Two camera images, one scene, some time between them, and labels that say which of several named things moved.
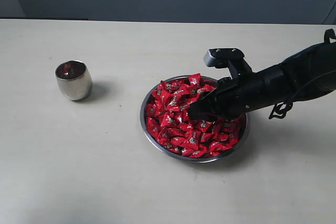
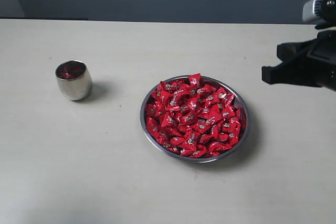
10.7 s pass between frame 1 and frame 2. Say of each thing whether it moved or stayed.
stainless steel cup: stayed
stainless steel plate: stayed
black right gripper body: moved
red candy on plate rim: stayed
